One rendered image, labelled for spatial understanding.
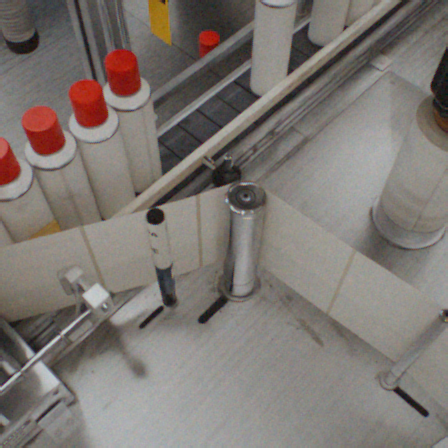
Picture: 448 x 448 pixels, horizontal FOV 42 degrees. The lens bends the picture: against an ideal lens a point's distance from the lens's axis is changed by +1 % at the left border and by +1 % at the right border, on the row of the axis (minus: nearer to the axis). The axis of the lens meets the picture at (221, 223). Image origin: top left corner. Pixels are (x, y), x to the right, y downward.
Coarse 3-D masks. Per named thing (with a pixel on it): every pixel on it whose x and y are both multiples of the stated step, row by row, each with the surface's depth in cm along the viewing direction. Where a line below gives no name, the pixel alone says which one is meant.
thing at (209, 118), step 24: (408, 0) 95; (312, 48) 89; (288, 72) 86; (216, 96) 84; (240, 96) 83; (288, 96) 83; (192, 120) 81; (216, 120) 81; (264, 120) 81; (168, 144) 79; (192, 144) 79; (168, 168) 77; (168, 192) 75
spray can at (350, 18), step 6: (354, 0) 86; (360, 0) 86; (366, 0) 86; (372, 0) 87; (354, 6) 87; (360, 6) 87; (366, 6) 87; (348, 12) 88; (354, 12) 88; (360, 12) 88; (366, 12) 89; (348, 18) 89; (354, 18) 89; (348, 24) 90
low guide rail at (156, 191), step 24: (384, 0) 89; (360, 24) 86; (336, 48) 84; (312, 72) 83; (264, 96) 79; (240, 120) 76; (216, 144) 75; (192, 168) 74; (144, 192) 70; (120, 216) 69
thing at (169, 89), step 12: (300, 0) 84; (252, 24) 79; (240, 36) 78; (252, 36) 80; (216, 48) 77; (228, 48) 77; (204, 60) 76; (216, 60) 77; (192, 72) 74; (204, 72) 76; (168, 84) 73; (180, 84) 74; (156, 96) 72; (168, 96) 73
